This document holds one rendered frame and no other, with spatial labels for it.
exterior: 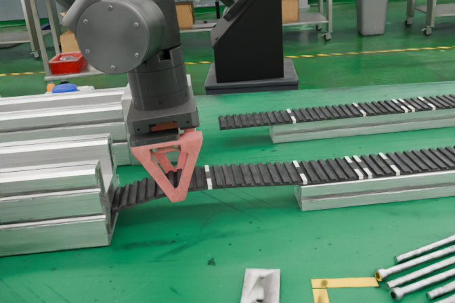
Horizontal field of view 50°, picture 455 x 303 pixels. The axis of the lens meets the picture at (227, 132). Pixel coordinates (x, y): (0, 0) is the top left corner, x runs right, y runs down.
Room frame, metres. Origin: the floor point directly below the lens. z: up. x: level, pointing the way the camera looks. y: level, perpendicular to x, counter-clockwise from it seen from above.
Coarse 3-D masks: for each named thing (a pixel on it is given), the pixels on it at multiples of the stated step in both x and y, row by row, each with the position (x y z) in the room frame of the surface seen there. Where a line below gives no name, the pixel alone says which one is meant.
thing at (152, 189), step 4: (164, 172) 0.49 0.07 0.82; (152, 180) 0.47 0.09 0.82; (152, 184) 0.46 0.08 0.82; (156, 184) 0.47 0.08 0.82; (148, 188) 0.46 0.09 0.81; (152, 188) 0.45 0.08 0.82; (156, 188) 0.46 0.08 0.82; (160, 188) 0.45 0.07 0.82; (148, 192) 0.45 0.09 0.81; (152, 192) 0.44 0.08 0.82; (156, 192) 0.45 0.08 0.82; (160, 192) 0.44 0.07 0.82; (148, 196) 0.44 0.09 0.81; (152, 196) 0.44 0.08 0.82; (156, 196) 0.44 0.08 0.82; (160, 196) 0.44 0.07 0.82; (164, 196) 0.44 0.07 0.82
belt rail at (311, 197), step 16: (400, 176) 0.45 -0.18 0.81; (416, 176) 0.45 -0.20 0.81; (432, 176) 0.45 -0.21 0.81; (448, 176) 0.45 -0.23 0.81; (304, 192) 0.45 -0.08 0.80; (320, 192) 0.45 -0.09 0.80; (336, 192) 0.45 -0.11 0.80; (352, 192) 0.46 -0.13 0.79; (368, 192) 0.46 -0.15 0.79; (384, 192) 0.46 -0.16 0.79; (400, 192) 0.45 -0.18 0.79; (416, 192) 0.45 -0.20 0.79; (432, 192) 0.45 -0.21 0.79; (448, 192) 0.45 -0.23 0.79; (304, 208) 0.45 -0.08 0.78; (320, 208) 0.45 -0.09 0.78
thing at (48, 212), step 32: (0, 160) 0.48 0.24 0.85; (32, 160) 0.48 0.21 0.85; (64, 160) 0.48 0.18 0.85; (96, 160) 0.43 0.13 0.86; (0, 192) 0.40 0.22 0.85; (32, 192) 0.42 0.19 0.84; (64, 192) 0.42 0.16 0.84; (96, 192) 0.41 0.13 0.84; (0, 224) 0.41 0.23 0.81; (32, 224) 0.41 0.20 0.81; (64, 224) 0.41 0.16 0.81; (96, 224) 0.41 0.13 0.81; (0, 256) 0.41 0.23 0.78
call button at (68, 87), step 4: (64, 84) 0.79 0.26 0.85; (68, 84) 0.78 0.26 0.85; (72, 84) 0.78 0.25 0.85; (56, 88) 0.76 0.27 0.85; (60, 88) 0.76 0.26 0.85; (64, 88) 0.76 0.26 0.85; (68, 88) 0.76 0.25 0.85; (72, 88) 0.76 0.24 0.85; (76, 88) 0.77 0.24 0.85; (52, 92) 0.76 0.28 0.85; (56, 92) 0.75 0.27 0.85; (60, 92) 0.75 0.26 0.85; (64, 92) 0.75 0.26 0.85
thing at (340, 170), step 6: (330, 162) 0.49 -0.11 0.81; (336, 162) 0.49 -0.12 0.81; (342, 162) 0.49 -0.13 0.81; (330, 168) 0.48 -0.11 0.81; (336, 168) 0.47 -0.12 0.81; (342, 168) 0.47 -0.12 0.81; (348, 168) 0.47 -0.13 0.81; (336, 174) 0.46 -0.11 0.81; (342, 174) 0.46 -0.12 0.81; (348, 174) 0.46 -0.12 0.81; (342, 180) 0.45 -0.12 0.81; (348, 180) 0.45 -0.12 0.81; (354, 180) 0.45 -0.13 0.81
